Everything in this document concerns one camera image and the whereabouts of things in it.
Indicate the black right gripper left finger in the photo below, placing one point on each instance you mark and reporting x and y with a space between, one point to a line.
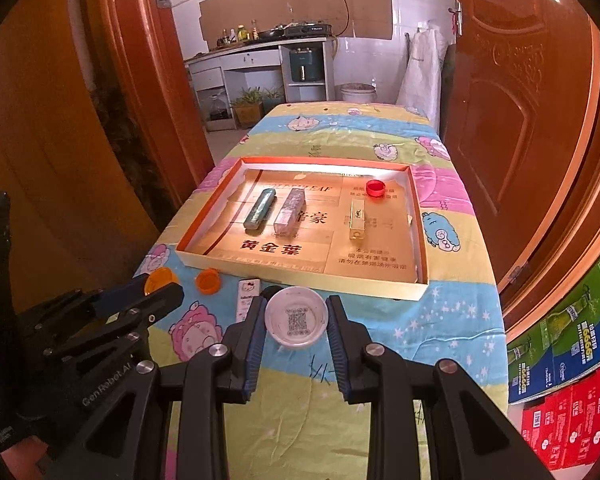
127 436

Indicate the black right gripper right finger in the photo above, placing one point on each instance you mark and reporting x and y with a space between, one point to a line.
467 435

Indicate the large orange bottle cap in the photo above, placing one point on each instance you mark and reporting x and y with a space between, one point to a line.
158 279

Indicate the small orange bottle cap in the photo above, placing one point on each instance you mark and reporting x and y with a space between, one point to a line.
208 281

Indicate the white Hello Kitty lighter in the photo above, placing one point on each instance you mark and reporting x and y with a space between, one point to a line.
247 290

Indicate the white bottle cap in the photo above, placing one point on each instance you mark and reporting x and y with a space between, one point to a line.
296 317

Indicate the gold YSL lighter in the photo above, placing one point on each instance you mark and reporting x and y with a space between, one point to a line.
357 219

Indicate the teal floral lighter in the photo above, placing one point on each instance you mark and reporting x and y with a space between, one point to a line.
259 211

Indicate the patterned translucent lighter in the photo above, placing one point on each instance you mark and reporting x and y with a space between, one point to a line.
288 217

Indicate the red bottle cap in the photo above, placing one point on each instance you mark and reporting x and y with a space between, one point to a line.
375 188

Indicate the person's left hand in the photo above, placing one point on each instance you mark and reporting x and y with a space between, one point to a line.
22 458

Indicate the red carton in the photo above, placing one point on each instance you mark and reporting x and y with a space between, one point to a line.
563 428

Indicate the green beer carton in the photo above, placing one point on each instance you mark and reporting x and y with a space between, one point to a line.
562 346

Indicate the black bottle cap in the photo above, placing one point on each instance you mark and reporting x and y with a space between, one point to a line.
270 291

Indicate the orange shallow cardboard box tray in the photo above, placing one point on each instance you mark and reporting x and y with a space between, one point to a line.
389 262

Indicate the potted green plant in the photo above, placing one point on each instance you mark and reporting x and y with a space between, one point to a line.
248 107

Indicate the white sack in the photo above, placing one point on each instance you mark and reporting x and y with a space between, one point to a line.
422 81

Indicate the brown wooden door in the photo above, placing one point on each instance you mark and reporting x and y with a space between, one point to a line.
523 132

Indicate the white bucket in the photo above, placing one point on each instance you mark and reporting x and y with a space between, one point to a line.
356 92

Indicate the white kitchen counter cabinet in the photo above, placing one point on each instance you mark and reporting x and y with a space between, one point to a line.
219 77

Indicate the dark green air fryer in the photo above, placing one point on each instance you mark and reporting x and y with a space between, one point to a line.
306 64

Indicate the black gas stove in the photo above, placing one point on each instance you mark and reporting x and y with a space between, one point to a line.
296 30

